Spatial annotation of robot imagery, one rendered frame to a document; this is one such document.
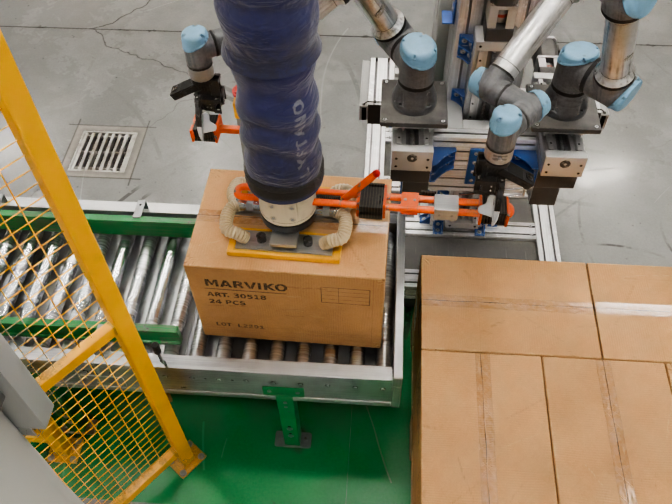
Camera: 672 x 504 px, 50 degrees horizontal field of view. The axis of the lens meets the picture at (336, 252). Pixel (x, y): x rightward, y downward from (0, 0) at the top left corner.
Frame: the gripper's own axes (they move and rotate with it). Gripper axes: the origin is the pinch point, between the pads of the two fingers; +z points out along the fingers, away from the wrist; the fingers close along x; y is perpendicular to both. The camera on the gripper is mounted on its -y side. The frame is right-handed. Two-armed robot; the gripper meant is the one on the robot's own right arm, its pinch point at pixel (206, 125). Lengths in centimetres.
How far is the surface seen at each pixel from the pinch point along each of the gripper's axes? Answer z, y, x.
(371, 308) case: 30, 57, -44
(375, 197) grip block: -1, 56, -26
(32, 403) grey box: -47, 5, -118
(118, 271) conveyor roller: 54, -37, -22
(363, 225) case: 14, 53, -25
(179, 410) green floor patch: 109, -18, -49
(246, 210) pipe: 9.2, 16.9, -26.3
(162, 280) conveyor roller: 54, -20, -24
